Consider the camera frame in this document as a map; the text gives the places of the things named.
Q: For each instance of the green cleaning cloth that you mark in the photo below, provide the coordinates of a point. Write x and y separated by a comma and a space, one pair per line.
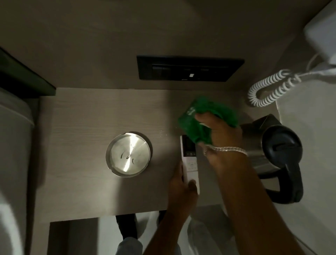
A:
207, 107

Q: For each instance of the grey trouser leg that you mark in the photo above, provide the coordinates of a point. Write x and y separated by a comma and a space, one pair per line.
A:
210, 236
130, 247

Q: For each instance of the dark bed headboard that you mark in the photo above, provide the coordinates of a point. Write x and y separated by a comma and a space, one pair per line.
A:
23, 78

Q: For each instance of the white remote control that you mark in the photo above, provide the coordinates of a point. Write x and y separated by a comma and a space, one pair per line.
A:
190, 163

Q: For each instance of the person's right forearm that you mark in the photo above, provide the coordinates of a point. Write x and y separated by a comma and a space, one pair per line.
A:
252, 210

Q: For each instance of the black wall switch panel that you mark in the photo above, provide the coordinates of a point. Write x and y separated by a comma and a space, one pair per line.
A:
170, 68

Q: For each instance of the person's right hand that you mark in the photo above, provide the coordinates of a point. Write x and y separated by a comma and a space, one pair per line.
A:
225, 139

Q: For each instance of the round steel ashtray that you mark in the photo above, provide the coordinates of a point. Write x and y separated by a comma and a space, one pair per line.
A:
128, 155

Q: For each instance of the white bed mattress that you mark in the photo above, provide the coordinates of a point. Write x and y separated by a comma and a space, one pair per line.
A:
13, 157

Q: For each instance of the black shoe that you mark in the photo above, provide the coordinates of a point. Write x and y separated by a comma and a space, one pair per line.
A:
161, 216
127, 226

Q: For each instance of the person's left forearm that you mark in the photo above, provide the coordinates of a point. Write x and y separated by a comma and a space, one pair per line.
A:
168, 236

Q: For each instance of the person's left hand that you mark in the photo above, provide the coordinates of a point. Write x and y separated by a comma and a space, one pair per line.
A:
182, 199

